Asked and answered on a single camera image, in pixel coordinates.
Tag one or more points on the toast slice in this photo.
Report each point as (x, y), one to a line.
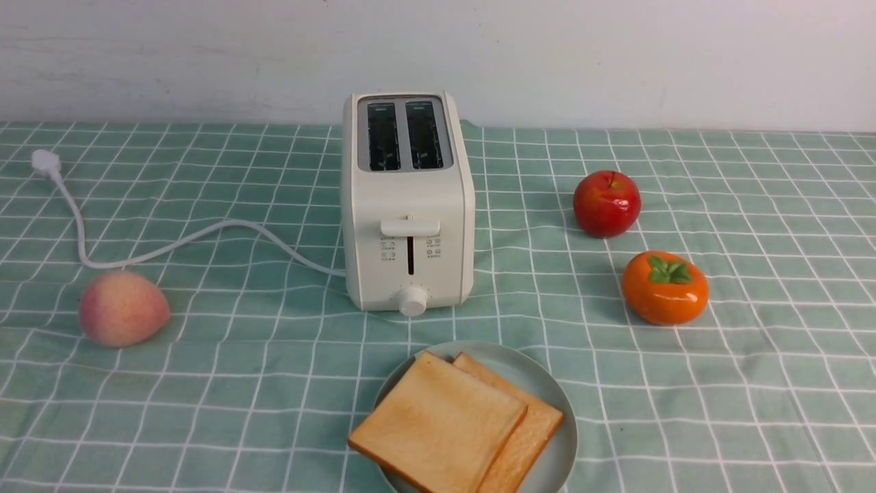
(439, 428)
(525, 445)

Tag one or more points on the white two-slot toaster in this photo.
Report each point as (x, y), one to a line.
(407, 201)

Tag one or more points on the red apple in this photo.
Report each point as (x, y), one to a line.
(606, 203)

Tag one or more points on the green checkered tablecloth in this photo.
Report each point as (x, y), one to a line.
(266, 365)

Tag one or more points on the orange persimmon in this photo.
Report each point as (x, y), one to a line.
(664, 289)

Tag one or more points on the light green round plate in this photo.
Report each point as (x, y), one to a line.
(556, 461)

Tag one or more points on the pink peach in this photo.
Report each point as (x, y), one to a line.
(122, 308)

